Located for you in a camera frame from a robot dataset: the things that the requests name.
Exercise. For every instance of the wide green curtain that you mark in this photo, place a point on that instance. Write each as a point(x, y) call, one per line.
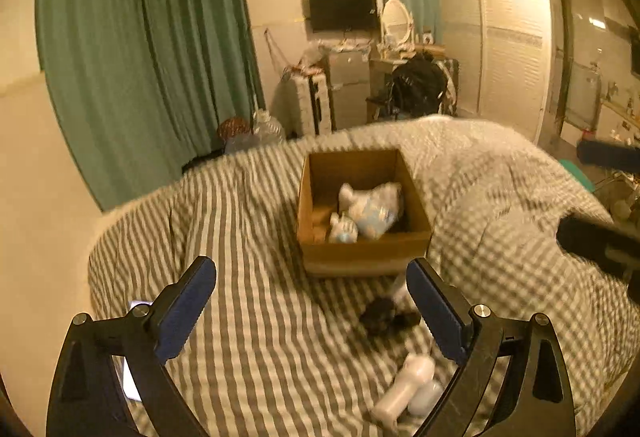
point(145, 67)

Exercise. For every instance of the grey small fridge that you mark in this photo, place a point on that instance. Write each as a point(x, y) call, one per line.
point(347, 87)

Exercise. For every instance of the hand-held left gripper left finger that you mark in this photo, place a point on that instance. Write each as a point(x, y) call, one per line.
point(186, 304)

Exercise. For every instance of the small black object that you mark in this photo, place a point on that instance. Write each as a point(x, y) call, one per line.
point(382, 314)

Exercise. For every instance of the white oval mirror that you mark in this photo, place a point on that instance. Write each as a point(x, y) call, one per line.
point(396, 22)

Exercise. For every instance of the white round container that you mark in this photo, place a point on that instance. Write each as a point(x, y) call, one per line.
point(428, 397)

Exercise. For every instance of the wooden dressing table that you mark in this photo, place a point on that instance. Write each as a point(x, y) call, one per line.
point(387, 67)

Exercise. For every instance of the black wall television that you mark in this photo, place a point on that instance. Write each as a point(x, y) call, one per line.
point(342, 11)

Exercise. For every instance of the grey striped blanket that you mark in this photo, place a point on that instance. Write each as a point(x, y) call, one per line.
point(260, 307)

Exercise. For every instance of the brown woven basket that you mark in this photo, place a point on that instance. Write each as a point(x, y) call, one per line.
point(233, 128)

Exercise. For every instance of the white louvred wardrobe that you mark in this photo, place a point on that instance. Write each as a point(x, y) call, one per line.
point(505, 42)

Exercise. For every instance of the clear water jug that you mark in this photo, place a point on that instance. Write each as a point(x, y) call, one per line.
point(267, 129)

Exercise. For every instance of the large white blue soft packet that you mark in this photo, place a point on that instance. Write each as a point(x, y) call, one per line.
point(372, 209)

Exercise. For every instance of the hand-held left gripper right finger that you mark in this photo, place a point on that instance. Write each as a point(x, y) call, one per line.
point(436, 304)

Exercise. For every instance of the brown cardboard box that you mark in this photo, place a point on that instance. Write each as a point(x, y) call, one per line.
point(360, 254)

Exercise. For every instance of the small white blue soft packet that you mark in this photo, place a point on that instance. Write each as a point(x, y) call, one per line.
point(342, 228)

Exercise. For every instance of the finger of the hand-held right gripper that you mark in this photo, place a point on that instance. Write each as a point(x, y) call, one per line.
point(595, 239)
point(607, 156)

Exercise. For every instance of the black backpack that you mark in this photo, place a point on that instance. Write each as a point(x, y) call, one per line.
point(417, 84)

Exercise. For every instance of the white plastic bottle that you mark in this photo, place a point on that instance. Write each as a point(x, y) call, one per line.
point(402, 389)

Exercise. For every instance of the white smartphone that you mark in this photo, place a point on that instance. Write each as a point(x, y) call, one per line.
point(132, 382)

